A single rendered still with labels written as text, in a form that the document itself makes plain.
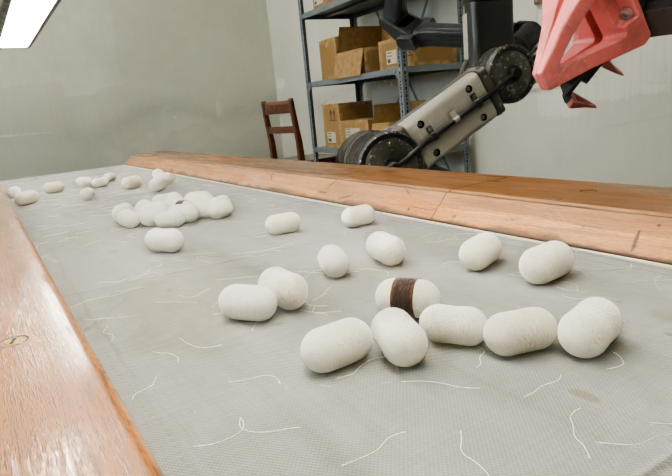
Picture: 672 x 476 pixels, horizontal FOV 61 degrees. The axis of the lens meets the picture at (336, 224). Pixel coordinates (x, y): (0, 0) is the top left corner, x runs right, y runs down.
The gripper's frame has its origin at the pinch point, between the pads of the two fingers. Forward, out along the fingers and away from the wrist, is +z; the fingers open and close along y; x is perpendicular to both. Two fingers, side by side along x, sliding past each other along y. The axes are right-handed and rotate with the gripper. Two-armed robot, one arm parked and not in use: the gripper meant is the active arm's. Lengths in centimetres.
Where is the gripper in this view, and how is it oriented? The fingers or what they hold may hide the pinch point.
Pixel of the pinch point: (547, 73)
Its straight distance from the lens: 38.2
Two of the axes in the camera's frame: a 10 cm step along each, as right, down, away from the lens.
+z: -5.9, 7.7, -2.3
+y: 5.2, 1.5, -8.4
